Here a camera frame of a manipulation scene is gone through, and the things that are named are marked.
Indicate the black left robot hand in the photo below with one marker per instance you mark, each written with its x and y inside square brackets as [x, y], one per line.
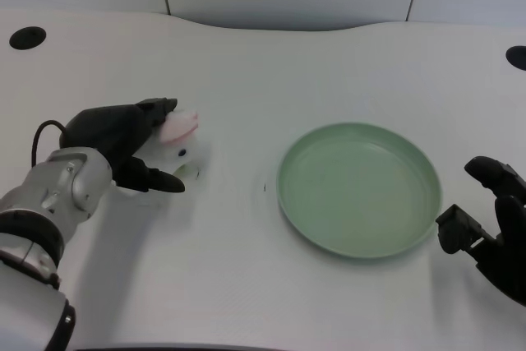
[119, 137]

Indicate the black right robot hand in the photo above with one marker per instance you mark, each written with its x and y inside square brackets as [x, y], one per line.
[497, 236]

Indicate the white plush rabbit doll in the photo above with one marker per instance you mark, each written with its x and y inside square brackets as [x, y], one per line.
[181, 137]

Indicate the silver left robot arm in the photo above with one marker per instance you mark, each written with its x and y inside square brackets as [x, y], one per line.
[41, 219]

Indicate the green round plate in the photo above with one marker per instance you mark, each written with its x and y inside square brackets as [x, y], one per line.
[359, 190]

